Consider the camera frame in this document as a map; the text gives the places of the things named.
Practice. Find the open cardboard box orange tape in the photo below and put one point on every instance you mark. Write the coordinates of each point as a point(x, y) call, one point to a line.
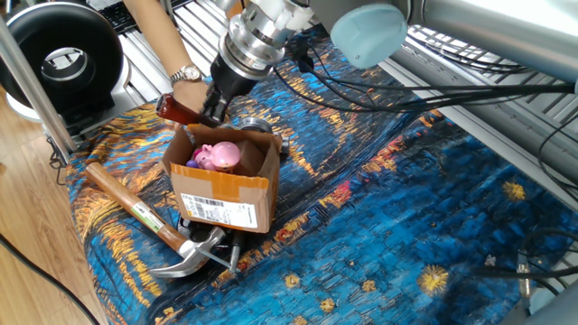
point(226, 198)

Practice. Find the silver lever pivot bracket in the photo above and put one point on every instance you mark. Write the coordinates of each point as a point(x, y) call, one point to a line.
point(255, 125)

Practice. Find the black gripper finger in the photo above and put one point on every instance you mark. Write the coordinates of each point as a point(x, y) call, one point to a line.
point(221, 108)
point(209, 101)

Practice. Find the blue starry night tablecloth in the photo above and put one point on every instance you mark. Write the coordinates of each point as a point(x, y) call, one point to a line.
point(384, 203)

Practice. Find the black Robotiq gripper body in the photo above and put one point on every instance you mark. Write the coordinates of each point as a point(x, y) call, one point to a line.
point(232, 81)

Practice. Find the steel axle rod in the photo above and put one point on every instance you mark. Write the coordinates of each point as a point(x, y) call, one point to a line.
point(235, 253)

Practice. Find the person's bare forearm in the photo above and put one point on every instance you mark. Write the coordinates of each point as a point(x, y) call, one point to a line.
point(155, 31)

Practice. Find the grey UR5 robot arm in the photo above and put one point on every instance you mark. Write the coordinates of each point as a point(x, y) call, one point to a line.
point(496, 27)

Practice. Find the pink pig toy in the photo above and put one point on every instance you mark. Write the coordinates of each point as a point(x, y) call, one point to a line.
point(221, 155)

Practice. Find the black keyboard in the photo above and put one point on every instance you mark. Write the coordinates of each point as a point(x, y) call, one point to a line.
point(117, 15)

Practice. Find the aluminium profile frame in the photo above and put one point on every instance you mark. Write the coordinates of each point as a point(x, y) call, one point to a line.
point(496, 131)

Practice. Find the silver wristwatch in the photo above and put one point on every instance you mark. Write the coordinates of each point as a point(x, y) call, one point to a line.
point(186, 73)

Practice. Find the person's bare hand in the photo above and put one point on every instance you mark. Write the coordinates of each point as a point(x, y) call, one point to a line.
point(192, 95)

